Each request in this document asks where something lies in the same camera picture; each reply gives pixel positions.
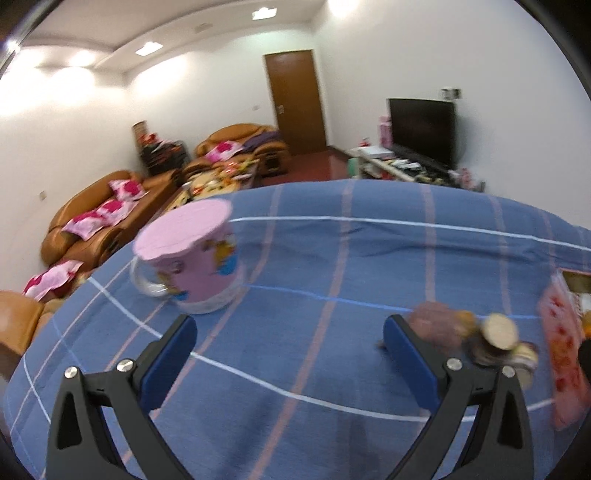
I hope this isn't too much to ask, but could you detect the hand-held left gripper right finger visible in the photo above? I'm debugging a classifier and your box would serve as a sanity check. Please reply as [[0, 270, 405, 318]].
[[382, 315, 536, 480]]

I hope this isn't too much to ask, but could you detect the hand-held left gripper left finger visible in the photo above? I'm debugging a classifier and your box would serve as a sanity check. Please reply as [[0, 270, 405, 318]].
[[45, 315, 199, 480]]

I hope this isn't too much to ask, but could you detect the purple round fruit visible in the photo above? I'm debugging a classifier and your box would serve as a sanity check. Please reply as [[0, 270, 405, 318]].
[[410, 301, 465, 344]]

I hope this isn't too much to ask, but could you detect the pink tin box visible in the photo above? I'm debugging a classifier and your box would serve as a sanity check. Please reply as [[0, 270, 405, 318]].
[[538, 270, 591, 430]]

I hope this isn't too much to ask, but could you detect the pink cartoon mug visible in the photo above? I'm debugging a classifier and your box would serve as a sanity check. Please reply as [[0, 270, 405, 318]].
[[130, 198, 243, 315]]

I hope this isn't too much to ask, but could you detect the blue plaid tablecloth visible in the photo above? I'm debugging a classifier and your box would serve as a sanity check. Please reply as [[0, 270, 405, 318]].
[[4, 179, 591, 480]]

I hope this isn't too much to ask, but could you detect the pink floral pillow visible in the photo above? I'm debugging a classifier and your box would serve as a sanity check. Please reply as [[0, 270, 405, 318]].
[[206, 141, 243, 163], [108, 179, 148, 201], [95, 200, 139, 227], [23, 260, 84, 298], [62, 215, 114, 241]]

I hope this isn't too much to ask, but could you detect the brown leather sofa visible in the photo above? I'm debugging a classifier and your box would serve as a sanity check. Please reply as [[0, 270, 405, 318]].
[[0, 170, 183, 374]]

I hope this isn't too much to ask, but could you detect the coffee table with snacks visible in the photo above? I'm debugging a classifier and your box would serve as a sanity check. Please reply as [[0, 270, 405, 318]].
[[164, 159, 262, 213]]

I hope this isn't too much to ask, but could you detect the white television stand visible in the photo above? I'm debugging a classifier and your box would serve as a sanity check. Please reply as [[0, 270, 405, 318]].
[[348, 145, 485, 192]]

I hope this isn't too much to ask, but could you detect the stack of black chairs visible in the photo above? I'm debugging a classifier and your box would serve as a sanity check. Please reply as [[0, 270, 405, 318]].
[[139, 134, 188, 176]]

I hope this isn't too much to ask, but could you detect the brown leather armchair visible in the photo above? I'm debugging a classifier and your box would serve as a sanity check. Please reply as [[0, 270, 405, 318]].
[[182, 122, 293, 185]]

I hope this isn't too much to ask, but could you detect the black television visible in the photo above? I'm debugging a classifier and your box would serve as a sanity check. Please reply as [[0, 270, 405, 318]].
[[387, 98, 458, 169]]

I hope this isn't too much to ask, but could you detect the purple cloth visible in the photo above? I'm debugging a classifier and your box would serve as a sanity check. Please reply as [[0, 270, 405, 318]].
[[240, 130, 282, 153]]

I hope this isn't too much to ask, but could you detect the brown wooden door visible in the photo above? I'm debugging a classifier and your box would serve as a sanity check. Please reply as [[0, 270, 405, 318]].
[[263, 50, 328, 157]]

